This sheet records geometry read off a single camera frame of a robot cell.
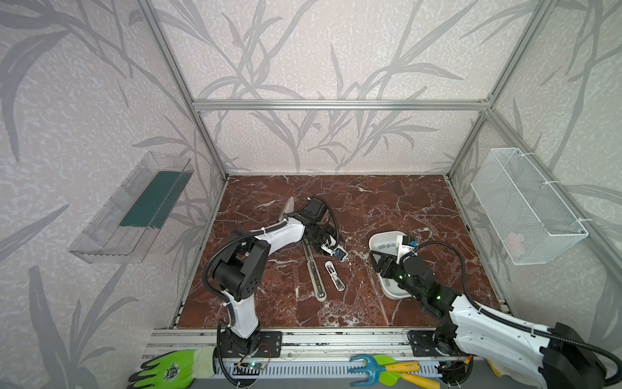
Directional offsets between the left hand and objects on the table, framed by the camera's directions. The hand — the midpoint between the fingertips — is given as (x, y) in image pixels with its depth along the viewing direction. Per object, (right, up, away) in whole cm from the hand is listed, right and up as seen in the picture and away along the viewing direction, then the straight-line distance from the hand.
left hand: (342, 232), depth 91 cm
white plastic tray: (+18, -5, +5) cm, 19 cm away
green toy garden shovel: (+12, -38, -23) cm, 46 cm away
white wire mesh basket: (+46, +7, -30) cm, 56 cm away
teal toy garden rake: (+8, -36, -23) cm, 43 cm away
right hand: (+10, -4, -9) cm, 14 cm away
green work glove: (-50, -36, -22) cm, 65 cm away
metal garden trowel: (-23, +8, +16) cm, 29 cm away
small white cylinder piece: (-3, -15, -4) cm, 16 cm away
